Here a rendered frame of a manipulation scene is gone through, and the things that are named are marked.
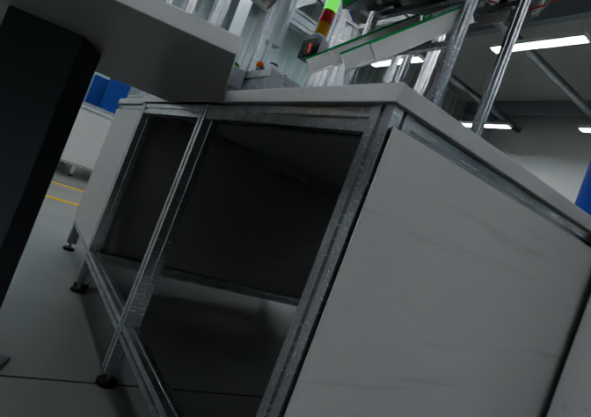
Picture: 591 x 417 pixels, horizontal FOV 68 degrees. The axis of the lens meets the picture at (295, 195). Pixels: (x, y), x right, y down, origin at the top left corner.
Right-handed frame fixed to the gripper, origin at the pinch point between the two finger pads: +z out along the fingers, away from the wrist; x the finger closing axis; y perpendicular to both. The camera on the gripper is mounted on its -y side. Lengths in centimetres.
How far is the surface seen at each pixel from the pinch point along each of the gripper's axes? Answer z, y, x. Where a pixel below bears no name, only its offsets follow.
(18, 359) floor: 116, 27, -11
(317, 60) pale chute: 13.0, -10.2, 18.5
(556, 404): 72, -65, 75
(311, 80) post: 6.4, -32.8, -19.8
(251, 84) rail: 24.2, -0.4, 5.9
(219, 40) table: 31, 27, 53
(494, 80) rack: 6, -39, 51
